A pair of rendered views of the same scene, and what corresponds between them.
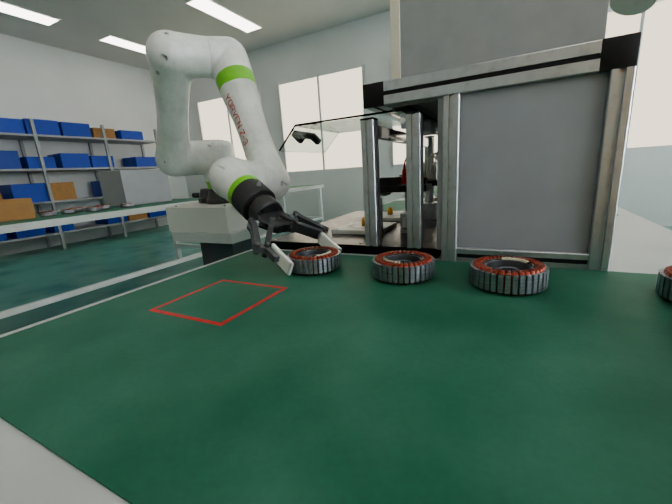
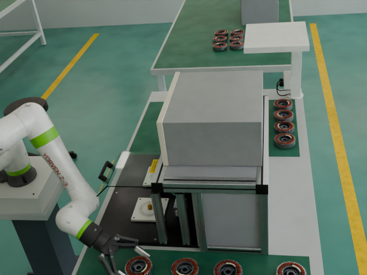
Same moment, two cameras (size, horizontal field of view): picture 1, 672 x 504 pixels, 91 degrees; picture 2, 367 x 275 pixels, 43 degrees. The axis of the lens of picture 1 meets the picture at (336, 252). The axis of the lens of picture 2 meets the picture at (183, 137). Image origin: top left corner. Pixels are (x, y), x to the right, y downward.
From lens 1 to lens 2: 142 cm
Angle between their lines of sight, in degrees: 24
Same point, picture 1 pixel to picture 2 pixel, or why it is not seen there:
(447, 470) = not seen: outside the picture
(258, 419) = not seen: outside the picture
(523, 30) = (228, 151)
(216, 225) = (30, 209)
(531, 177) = (236, 222)
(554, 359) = not seen: outside the picture
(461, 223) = (208, 236)
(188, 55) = (13, 139)
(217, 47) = (29, 123)
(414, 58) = (174, 153)
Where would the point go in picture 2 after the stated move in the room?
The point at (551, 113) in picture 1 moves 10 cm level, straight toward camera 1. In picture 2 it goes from (241, 202) to (237, 220)
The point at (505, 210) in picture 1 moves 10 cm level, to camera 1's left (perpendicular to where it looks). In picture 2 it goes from (227, 232) to (203, 240)
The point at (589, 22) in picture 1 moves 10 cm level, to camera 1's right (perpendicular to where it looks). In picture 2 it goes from (255, 154) to (278, 147)
